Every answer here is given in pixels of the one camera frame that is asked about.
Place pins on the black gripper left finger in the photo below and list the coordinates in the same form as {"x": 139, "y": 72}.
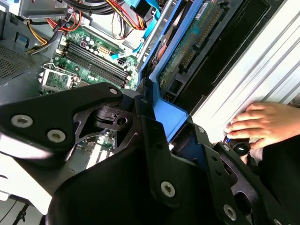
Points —
{"x": 42, "y": 117}

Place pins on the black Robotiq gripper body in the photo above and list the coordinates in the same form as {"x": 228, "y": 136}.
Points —
{"x": 105, "y": 199}

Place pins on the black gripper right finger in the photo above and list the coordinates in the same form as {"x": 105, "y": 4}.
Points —
{"x": 225, "y": 178}

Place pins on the hard disk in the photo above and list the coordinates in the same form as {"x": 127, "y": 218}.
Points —
{"x": 187, "y": 47}

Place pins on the bare person hand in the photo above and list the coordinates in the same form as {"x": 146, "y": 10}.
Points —
{"x": 264, "y": 122}

